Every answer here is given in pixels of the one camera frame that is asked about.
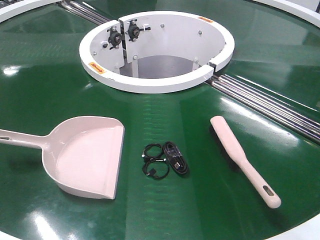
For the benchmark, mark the right black bearing block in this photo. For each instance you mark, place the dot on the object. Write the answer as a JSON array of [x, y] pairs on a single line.
[[134, 31]]

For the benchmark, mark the rear steel conveyor rollers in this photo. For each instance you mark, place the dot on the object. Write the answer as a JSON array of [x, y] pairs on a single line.
[[83, 11]]

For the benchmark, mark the right steel conveyor rollers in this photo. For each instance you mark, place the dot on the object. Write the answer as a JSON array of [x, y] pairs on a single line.
[[266, 104]]

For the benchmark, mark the green conveyor belt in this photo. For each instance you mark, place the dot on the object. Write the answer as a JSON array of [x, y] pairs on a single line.
[[176, 181]]

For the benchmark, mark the yellow arrow sticker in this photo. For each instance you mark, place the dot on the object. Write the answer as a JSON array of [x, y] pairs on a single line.
[[205, 19], [97, 68]]

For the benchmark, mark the black bearing block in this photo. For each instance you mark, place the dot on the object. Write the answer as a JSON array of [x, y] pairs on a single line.
[[134, 31], [115, 38]]

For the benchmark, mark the steel conveyor rollers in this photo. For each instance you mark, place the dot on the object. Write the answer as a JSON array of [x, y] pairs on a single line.
[[83, 11], [266, 104]]

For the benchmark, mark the pink hand brush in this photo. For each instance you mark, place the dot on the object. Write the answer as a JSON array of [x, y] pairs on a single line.
[[236, 153]]

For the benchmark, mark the yellow arrow sticker rear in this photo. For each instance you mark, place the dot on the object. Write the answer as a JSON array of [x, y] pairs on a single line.
[[205, 19]]

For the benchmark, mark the white rim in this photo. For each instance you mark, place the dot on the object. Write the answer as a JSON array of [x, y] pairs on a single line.
[[308, 10], [23, 6]]

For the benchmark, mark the left black bearing block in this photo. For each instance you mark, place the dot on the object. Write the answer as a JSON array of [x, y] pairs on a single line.
[[115, 38]]

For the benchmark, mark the white outer rim right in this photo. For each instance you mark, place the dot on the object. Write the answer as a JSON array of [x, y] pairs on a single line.
[[308, 10]]

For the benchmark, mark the white outer rim left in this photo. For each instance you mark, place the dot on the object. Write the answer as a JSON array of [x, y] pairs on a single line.
[[23, 6]]

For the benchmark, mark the yellow arrow sticker front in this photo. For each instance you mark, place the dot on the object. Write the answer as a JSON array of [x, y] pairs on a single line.
[[97, 68]]

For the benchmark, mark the pink plastic dustpan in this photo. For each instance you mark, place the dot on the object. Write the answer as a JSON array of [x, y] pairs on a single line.
[[81, 154]]

